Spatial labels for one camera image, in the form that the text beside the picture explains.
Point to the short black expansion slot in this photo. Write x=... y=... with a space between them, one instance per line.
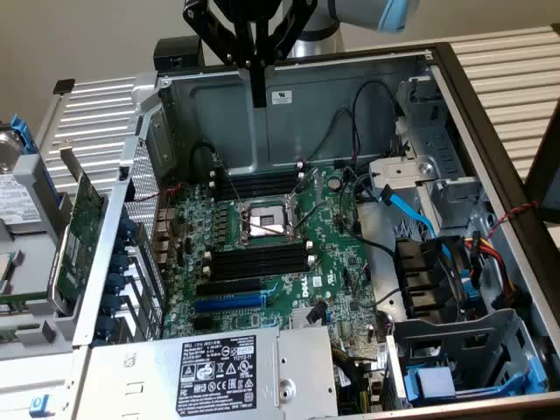
x=203 y=323

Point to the long black expansion slot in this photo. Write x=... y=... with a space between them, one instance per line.
x=227 y=286

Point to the small black clip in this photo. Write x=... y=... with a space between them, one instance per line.
x=64 y=86

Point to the dark panel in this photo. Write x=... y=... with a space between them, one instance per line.
x=547 y=175

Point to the silver coin battery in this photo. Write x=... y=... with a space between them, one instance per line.
x=335 y=183

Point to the blue square latch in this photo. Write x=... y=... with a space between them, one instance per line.
x=39 y=406

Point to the metal locking lever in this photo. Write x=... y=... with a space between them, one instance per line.
x=305 y=183
x=310 y=216

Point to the silver chipset heatsink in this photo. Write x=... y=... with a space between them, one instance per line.
x=297 y=319

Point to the black case fan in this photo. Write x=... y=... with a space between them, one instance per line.
x=420 y=271

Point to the blue disk tray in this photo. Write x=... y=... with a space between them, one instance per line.
x=431 y=382

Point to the Toshiba hard disk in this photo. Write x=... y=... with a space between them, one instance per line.
x=17 y=201

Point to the blue expansion slot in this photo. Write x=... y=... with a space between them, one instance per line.
x=227 y=303

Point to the black box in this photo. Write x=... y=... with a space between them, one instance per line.
x=175 y=54

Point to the blue card retention clip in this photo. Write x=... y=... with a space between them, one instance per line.
x=117 y=283
x=106 y=328
x=113 y=305
x=120 y=263
x=128 y=227

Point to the metal disk bay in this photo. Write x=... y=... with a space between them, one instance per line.
x=437 y=337
x=455 y=192

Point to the silver power supply unit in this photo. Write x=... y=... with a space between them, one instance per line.
x=153 y=380

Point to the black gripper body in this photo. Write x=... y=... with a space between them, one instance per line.
x=256 y=9

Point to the silver port block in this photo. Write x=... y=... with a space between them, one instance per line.
x=163 y=232

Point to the grey parts rack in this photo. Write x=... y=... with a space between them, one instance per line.
x=35 y=262

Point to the CPU socket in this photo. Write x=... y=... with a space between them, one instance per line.
x=267 y=221

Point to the open PC case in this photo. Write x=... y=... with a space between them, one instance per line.
x=306 y=131

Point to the green graphics card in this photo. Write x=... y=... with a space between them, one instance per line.
x=81 y=227

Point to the blue disk carrier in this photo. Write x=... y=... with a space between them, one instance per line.
x=19 y=131

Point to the silver CPU chip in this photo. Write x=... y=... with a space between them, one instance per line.
x=4 y=271

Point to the green motherboard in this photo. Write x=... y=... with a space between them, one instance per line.
x=332 y=262

